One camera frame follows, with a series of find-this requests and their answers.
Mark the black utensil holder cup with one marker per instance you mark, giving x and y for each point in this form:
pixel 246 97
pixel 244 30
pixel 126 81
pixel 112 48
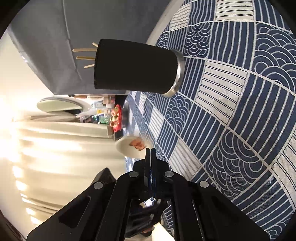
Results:
pixel 126 65

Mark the round wall mirror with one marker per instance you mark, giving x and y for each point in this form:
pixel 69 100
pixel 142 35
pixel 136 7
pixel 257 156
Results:
pixel 57 104

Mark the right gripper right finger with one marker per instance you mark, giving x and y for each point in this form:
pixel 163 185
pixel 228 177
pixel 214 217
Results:
pixel 200 211

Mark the blue patterned tablecloth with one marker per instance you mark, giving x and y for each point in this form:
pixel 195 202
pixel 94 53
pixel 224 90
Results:
pixel 232 122

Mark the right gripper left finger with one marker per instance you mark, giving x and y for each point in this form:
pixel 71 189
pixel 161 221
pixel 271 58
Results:
pixel 109 209

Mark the person right hand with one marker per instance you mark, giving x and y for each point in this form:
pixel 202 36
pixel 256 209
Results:
pixel 148 232

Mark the red fruit bowl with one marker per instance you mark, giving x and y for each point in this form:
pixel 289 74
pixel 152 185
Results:
pixel 116 121

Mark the white spoon with food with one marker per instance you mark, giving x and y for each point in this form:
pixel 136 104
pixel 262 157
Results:
pixel 133 147

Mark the grey backdrop cloth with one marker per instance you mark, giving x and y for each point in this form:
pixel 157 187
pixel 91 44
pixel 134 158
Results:
pixel 47 32

